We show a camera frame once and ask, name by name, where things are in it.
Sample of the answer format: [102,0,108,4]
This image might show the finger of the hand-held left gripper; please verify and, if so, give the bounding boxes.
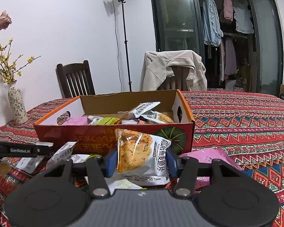
[35,143,54,158]

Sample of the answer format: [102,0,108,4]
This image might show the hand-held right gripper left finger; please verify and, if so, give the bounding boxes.
[44,149,119,198]

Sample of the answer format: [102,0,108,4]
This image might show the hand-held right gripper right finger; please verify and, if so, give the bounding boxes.
[167,148,243,198]

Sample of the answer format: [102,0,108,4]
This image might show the small white snack packet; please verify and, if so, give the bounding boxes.
[47,141,78,171]
[15,142,54,173]

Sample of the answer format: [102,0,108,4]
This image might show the lime green snack packet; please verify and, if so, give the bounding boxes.
[108,178,147,195]

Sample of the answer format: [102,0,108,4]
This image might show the white cookie snack packet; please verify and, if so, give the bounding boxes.
[123,102,161,120]
[115,129,172,179]
[140,111,175,124]

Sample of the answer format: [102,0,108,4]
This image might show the pink snack packet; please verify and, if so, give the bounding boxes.
[179,147,243,190]
[62,116,88,126]

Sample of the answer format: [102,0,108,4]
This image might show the orange cardboard box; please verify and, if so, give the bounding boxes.
[34,89,196,155]

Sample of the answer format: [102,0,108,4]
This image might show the white and green snack packet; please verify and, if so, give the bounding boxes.
[96,117,120,125]

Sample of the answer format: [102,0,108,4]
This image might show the gold snack packet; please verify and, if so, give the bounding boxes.
[0,162,12,178]

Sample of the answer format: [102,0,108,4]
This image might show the dark wooden chair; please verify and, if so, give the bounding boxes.
[56,60,96,98]

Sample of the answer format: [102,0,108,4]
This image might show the wooden chair under jacket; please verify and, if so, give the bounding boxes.
[157,66,190,91]

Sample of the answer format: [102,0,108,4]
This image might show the yellow flower branches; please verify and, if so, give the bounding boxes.
[0,38,42,84]

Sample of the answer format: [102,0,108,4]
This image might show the beige jacket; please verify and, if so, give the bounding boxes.
[140,50,207,91]

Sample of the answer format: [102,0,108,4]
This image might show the hanging long pink garment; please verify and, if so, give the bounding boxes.
[220,38,237,76]

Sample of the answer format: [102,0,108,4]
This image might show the studio light on stand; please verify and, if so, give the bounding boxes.
[109,0,133,92]

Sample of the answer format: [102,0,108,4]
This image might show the pink flowers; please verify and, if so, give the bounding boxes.
[0,10,12,38]

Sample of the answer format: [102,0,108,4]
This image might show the hanging light blue shirt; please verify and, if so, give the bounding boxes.
[202,0,224,47]

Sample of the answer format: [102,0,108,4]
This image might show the sliding glass door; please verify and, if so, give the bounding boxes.
[150,0,284,95]

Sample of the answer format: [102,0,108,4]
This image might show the hanging white top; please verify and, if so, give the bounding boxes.
[233,3,255,34]

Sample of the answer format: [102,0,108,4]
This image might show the black light cable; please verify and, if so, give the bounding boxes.
[113,2,123,92]

